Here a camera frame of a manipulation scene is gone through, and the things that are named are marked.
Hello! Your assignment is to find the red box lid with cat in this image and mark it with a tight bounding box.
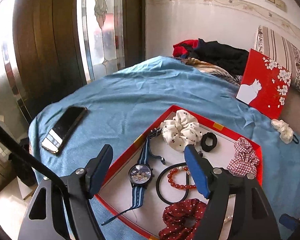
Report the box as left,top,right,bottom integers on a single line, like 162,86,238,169
236,49,292,119

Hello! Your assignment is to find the red bead bracelet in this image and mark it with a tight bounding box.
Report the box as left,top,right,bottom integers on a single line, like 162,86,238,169
167,166,197,190

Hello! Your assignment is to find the dark red dotted scrunchie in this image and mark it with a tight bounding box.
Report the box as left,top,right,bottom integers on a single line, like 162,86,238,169
159,198,207,239

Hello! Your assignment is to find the red garment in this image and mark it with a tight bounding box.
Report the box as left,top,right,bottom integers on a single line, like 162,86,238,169
172,39,198,59

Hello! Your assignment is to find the red white plaid scrunchie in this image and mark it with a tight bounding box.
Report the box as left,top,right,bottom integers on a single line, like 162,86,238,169
227,137,260,177

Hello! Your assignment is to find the black cable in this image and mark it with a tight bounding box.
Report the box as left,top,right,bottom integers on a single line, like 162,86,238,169
0,114,68,193

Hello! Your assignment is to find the white scrunchie on bed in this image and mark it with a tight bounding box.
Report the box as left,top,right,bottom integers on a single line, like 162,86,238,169
271,119,299,144

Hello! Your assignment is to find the brown wooden door frame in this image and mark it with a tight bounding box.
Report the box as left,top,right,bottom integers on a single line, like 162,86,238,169
12,0,87,119

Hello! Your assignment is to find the small blue object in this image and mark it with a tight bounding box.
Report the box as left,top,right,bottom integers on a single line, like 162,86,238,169
279,213,300,231

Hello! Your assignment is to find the striped floral pillow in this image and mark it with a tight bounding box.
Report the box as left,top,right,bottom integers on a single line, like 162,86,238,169
255,26,300,92

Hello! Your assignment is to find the black clothing pile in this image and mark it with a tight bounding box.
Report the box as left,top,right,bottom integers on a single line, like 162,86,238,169
184,38,249,75

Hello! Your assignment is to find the black smartphone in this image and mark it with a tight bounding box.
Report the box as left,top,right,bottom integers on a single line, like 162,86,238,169
41,106,88,154

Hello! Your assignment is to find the black small hair tie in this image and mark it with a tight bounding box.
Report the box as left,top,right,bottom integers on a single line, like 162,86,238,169
200,132,218,153

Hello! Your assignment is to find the blue bed sheet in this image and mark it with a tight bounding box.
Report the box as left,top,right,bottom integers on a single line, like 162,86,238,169
28,55,300,240

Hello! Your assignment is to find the stained glass door panel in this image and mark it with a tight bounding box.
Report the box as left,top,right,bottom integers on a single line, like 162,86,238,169
77,0,125,83

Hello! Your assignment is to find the patterned scarf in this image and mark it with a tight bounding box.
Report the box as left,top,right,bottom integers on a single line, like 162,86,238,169
175,57,241,87

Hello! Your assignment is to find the black thin elastic hair band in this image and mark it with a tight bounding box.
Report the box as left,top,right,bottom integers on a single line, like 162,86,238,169
155,162,191,205

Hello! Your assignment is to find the blue striped strap wristwatch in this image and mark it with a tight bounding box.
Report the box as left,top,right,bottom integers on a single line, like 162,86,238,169
101,128,166,226

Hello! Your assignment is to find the white polka dot scrunchie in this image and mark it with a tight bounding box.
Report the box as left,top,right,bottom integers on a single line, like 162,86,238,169
160,109,203,152

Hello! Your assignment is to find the red open gift box tray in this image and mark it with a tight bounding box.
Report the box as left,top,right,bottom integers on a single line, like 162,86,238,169
94,104,263,240

